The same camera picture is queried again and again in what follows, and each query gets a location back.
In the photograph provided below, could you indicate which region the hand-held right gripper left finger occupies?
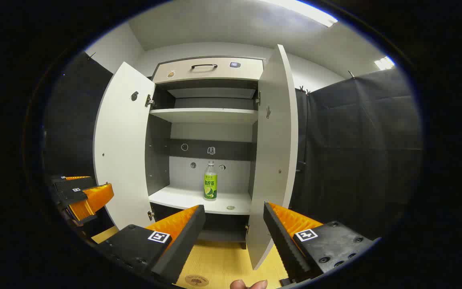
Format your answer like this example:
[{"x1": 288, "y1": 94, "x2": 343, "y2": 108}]
[{"x1": 95, "y1": 205, "x2": 207, "y2": 284}]

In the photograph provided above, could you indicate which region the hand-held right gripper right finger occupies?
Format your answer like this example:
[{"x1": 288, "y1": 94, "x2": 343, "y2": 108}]
[{"x1": 263, "y1": 202, "x2": 377, "y2": 283}]

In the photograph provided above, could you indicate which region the white cabinet door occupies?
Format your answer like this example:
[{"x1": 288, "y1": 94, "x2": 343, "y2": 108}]
[
  {"x1": 246, "y1": 44, "x2": 299, "y2": 270},
  {"x1": 93, "y1": 61, "x2": 156, "y2": 230}
]

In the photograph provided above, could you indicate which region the green label drink bottle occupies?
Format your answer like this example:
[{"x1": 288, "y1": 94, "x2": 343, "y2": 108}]
[{"x1": 203, "y1": 161, "x2": 218, "y2": 201}]

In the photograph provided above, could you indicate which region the white and grey cabinet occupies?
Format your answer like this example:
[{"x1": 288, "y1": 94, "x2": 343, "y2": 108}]
[{"x1": 145, "y1": 56, "x2": 264, "y2": 249}]

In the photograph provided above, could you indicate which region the white cabinet shelf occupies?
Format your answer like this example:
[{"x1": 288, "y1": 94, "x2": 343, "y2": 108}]
[
  {"x1": 149, "y1": 185, "x2": 252, "y2": 215},
  {"x1": 150, "y1": 108, "x2": 259, "y2": 125}
]

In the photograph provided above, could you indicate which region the beige cabinet drawer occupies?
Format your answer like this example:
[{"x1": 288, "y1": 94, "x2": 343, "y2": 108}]
[{"x1": 152, "y1": 57, "x2": 264, "y2": 85}]

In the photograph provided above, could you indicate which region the black backdrop cloth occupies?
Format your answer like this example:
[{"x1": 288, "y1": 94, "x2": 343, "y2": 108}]
[
  {"x1": 291, "y1": 66, "x2": 423, "y2": 241},
  {"x1": 43, "y1": 51, "x2": 114, "y2": 237}
]

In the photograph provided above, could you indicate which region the small ceiling light panel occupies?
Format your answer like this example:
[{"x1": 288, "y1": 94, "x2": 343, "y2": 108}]
[{"x1": 374, "y1": 56, "x2": 395, "y2": 71}]

